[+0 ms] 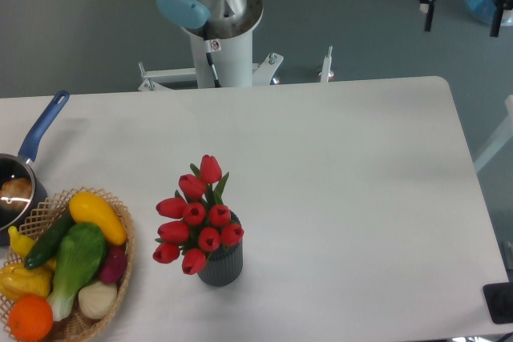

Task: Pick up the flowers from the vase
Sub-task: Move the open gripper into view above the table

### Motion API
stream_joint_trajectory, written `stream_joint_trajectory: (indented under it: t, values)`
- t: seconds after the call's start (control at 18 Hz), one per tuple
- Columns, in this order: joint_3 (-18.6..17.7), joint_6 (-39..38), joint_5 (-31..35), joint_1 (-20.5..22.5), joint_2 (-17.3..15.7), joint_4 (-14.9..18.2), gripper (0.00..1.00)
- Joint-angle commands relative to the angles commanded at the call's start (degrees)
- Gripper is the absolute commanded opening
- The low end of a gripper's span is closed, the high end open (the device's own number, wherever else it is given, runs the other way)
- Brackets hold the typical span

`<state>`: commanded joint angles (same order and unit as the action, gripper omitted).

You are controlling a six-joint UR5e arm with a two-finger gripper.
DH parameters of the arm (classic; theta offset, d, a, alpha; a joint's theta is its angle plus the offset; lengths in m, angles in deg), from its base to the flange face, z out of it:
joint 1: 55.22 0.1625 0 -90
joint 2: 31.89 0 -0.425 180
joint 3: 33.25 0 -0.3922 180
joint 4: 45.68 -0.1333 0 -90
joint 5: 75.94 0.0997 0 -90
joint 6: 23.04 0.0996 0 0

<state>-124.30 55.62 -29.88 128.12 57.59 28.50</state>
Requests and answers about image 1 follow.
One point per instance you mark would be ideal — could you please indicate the red tulip bouquet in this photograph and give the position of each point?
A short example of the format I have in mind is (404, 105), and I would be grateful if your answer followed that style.
(201, 229)

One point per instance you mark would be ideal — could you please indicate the dark grey ribbed vase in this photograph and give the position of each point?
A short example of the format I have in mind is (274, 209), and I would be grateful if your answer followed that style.
(222, 268)

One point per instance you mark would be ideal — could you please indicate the blue plastic bag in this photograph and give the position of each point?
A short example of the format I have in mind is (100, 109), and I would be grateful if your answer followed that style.
(482, 10)

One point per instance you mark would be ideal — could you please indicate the black device at table edge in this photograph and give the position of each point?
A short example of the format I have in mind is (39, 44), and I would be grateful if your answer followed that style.
(499, 302)

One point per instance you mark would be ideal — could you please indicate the yellow squash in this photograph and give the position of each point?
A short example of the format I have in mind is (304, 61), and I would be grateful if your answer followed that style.
(86, 207)

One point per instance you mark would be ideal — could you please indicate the green bok choy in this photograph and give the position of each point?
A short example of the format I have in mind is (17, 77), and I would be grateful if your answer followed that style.
(78, 258)

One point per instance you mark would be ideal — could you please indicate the woven wicker basket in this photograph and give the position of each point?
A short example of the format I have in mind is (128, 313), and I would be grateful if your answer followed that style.
(76, 327)

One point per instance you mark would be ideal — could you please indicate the white garlic bulb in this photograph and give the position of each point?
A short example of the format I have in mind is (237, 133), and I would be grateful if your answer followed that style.
(96, 299)

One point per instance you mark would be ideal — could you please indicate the dark green cucumber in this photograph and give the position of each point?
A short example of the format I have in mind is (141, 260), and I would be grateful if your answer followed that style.
(48, 243)

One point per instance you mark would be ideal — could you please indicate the brown bread roll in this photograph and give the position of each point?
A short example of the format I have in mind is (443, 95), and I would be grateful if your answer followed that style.
(16, 194)

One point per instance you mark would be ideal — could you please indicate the yellow banana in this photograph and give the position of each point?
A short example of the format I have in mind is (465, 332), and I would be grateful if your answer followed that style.
(19, 243)

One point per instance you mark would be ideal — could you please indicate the yellow bell pepper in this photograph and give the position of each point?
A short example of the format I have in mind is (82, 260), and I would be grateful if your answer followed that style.
(17, 282)

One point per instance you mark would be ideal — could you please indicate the orange fruit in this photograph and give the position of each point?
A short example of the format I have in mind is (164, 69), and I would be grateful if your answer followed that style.
(31, 318)

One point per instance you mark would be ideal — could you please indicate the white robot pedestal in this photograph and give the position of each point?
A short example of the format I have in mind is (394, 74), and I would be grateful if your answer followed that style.
(217, 63)

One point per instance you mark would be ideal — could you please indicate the blue handled saucepan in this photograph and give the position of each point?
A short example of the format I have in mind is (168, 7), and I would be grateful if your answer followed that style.
(19, 165)

